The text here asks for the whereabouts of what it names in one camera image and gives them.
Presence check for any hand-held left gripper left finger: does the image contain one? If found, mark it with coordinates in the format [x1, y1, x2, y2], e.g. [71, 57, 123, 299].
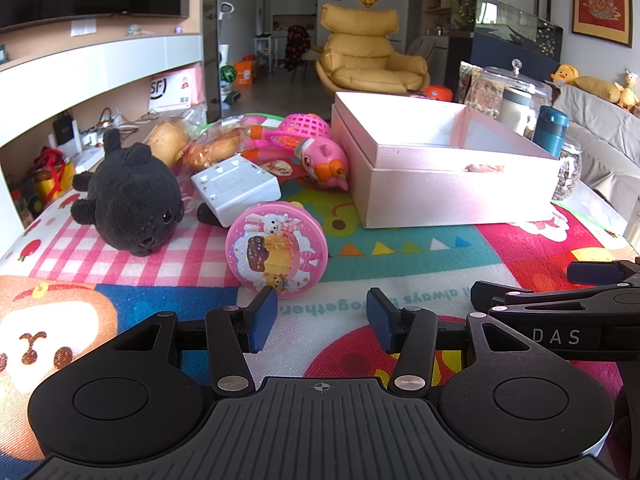
[107, 287, 278, 397]

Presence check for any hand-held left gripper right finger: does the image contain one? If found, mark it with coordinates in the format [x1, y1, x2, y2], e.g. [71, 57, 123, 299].
[366, 287, 538, 397]

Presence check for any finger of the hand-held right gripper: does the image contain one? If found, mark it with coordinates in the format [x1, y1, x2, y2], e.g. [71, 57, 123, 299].
[567, 259, 640, 287]
[471, 280, 621, 318]

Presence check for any pink round cartoon tin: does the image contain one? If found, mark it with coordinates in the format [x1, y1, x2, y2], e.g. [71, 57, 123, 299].
[225, 201, 329, 300]

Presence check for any pink cardboard box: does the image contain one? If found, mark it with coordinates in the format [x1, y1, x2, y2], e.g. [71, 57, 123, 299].
[330, 91, 561, 230]

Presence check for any white power adapter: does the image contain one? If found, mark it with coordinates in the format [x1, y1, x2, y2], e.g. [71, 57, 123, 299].
[190, 155, 282, 228]

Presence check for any red snack packet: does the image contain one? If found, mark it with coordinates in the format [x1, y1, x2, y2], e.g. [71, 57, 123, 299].
[257, 155, 301, 181]

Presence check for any pink bird toy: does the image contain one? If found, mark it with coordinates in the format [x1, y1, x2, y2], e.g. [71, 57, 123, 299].
[292, 136, 350, 192]

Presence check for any bread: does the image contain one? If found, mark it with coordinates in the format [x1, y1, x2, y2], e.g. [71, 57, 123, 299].
[182, 120, 251, 173]
[145, 110, 201, 168]

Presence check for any black plush toy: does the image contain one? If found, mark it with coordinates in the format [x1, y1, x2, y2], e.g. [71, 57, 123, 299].
[70, 128, 186, 258]

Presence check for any pink toy basket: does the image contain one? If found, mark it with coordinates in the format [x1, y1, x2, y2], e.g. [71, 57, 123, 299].
[248, 113, 332, 161]

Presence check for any colourful cartoon play mat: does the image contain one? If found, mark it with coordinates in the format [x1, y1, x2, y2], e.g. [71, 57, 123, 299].
[0, 110, 640, 480]

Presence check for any glass jar of nuts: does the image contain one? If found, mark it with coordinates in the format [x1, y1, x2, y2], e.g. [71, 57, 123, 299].
[552, 140, 583, 201]

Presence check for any grey sofa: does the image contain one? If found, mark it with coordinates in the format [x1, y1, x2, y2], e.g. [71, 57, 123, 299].
[550, 82, 640, 221]

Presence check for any teal thermos bottle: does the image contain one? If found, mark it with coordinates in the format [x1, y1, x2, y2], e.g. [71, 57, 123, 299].
[531, 105, 571, 160]

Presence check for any white insulated cup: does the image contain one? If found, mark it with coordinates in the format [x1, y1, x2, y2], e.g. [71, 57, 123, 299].
[497, 86, 533, 137]

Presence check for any yellow cushion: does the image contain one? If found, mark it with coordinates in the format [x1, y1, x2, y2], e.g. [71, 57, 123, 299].
[570, 76, 623, 103]

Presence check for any small yellow plush toy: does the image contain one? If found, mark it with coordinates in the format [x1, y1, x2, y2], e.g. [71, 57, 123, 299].
[615, 71, 640, 111]

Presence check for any yellow duck plush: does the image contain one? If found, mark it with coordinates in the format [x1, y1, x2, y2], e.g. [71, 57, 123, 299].
[551, 64, 580, 86]

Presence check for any clear bag of nuts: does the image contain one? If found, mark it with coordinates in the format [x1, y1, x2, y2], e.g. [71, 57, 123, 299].
[465, 72, 506, 121]

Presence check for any glass jar with lid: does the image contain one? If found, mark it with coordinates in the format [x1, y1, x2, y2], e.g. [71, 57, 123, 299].
[482, 59, 551, 111]

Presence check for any dark snack bag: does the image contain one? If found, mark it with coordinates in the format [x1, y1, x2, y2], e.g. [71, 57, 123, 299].
[457, 60, 483, 106]

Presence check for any flat white device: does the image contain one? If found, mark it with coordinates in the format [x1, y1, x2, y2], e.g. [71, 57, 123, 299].
[70, 147, 108, 173]

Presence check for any orange paper bag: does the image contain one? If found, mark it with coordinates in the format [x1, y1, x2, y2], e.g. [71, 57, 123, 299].
[234, 60, 258, 87]

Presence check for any white and pink courier envelope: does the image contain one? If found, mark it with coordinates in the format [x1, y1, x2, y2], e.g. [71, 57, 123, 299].
[147, 66, 206, 113]

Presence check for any red and yellow toy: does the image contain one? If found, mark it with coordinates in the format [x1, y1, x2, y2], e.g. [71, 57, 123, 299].
[32, 147, 71, 201]

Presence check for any glass fish tank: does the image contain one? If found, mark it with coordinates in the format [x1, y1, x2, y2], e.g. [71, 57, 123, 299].
[450, 0, 563, 61]

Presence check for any yellow armchair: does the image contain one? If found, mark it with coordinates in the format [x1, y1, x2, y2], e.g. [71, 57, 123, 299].
[315, 3, 431, 95]

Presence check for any black router box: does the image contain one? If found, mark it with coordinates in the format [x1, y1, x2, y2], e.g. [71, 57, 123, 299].
[54, 112, 78, 146]

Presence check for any chair with dotted dark cloth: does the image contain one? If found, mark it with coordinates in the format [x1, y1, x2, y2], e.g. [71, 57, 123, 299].
[285, 25, 312, 72]

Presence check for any white wooden television cabinet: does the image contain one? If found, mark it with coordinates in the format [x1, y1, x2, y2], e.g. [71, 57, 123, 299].
[0, 0, 208, 246]

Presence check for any red framed wall picture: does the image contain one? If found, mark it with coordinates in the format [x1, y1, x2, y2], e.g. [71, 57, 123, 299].
[571, 0, 633, 48]

